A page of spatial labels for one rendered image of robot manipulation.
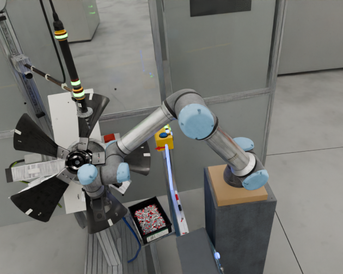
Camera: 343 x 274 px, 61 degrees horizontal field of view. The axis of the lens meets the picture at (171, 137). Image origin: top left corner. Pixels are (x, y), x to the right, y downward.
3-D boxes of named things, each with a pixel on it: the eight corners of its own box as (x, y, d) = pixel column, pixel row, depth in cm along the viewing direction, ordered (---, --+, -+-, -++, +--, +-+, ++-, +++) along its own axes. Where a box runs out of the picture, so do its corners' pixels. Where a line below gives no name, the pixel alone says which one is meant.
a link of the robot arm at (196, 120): (262, 160, 137) (191, 85, 108) (276, 182, 125) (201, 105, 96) (240, 174, 140) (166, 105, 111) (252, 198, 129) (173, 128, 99)
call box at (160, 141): (154, 138, 194) (152, 125, 188) (169, 135, 195) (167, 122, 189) (158, 153, 182) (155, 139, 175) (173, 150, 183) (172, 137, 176)
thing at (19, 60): (14, 70, 169) (8, 56, 164) (26, 66, 172) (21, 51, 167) (22, 74, 162) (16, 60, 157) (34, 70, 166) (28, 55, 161)
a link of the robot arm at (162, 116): (185, 73, 116) (98, 143, 129) (192, 85, 108) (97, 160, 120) (202, 92, 123) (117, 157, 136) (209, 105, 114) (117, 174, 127)
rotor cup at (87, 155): (63, 156, 153) (55, 156, 140) (89, 143, 155) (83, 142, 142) (76, 180, 153) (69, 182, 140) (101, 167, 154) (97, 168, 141)
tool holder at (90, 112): (72, 112, 134) (65, 93, 128) (85, 106, 138) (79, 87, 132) (82, 119, 129) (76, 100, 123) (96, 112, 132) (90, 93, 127)
